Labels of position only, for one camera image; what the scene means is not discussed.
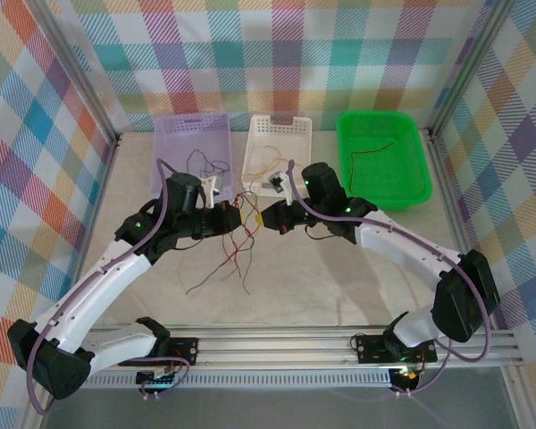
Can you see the white perforated plastic basket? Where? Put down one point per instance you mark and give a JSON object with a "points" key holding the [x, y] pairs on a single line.
{"points": [[290, 143]]}

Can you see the aluminium frame rail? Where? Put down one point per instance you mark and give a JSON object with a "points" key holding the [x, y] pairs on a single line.
{"points": [[272, 346]]}

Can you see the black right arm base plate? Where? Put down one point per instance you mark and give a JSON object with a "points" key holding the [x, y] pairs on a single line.
{"points": [[375, 348]]}

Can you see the aluminium frame post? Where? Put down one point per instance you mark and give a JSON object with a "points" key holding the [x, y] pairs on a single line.
{"points": [[471, 67], [76, 67]]}

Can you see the green plastic mesh basket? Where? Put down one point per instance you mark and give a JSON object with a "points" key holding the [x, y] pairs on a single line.
{"points": [[384, 179]]}

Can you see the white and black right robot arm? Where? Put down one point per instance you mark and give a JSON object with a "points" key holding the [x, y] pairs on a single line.
{"points": [[406, 241]]}

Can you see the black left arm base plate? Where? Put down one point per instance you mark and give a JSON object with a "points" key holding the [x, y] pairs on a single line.
{"points": [[183, 350]]}

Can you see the purple perforated plastic basket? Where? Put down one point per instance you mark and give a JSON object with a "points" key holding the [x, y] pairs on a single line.
{"points": [[178, 147]]}

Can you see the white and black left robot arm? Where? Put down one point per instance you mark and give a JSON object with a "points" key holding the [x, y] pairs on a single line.
{"points": [[94, 286]]}

